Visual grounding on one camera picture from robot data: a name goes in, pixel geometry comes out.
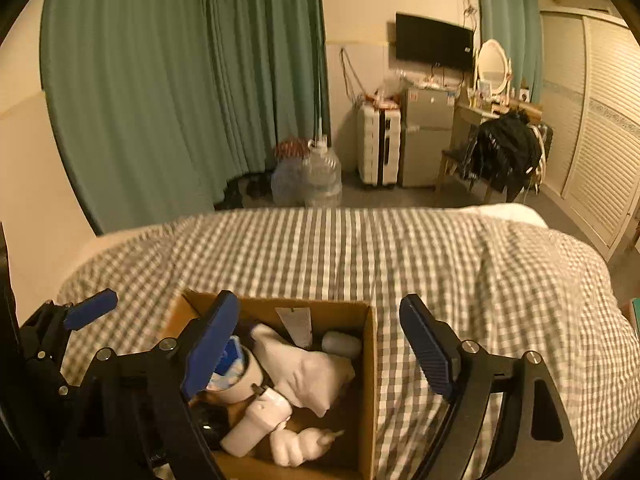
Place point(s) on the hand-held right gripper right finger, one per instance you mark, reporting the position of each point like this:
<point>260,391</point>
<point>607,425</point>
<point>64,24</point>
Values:
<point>430,355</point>

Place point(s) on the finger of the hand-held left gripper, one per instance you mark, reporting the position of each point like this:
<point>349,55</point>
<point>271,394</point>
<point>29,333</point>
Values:
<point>50,360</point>
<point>92,306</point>

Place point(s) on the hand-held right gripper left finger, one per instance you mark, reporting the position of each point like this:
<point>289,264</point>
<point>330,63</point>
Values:
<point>210,355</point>

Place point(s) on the blue packet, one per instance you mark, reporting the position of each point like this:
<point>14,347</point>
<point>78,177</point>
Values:
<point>230,362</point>

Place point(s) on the brown cardboard box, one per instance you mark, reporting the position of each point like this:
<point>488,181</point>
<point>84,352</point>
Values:
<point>367,385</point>

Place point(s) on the white handheld device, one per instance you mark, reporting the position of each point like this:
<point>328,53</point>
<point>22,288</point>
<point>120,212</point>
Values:
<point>255,422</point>

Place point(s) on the white sock with grey cuff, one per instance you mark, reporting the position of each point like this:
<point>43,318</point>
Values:
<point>305,375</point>

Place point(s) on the grey paper tag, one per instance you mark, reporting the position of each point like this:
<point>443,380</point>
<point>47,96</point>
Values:
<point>295,327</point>

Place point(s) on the checkered blanket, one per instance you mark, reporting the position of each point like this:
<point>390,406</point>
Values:
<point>400,260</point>

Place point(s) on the white bed sheet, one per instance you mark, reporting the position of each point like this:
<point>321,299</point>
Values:
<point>510,214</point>

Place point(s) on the dark shoes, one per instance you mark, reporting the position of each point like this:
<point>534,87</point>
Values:
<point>250,187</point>

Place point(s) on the wooden chair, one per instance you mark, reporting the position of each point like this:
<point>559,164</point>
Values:
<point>450,160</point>

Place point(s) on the grey mini fridge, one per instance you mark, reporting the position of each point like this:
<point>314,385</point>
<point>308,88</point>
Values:
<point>425,145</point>

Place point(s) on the black jacket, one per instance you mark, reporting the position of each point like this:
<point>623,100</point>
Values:
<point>507,155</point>

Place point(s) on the white suitcase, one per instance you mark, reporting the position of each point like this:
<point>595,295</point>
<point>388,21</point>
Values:
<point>375,145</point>

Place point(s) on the green curtain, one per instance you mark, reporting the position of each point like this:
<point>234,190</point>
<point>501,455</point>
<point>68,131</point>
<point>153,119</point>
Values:
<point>270,60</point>
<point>130,85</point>
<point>505,15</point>

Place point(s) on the white dressing table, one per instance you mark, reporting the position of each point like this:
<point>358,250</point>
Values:
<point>467,117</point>

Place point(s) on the thin white pole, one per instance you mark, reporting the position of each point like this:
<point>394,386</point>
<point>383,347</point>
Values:
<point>318,110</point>

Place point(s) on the clear plastic bag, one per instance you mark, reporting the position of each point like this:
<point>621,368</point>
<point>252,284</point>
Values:
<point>397,84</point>

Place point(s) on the white louvred wardrobe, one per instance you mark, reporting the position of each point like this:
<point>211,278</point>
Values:
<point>605,125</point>

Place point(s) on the oval white mirror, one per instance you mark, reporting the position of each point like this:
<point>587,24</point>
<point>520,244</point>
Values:
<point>491,65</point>

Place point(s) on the black wall television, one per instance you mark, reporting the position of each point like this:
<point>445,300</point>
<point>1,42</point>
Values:
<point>432,42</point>

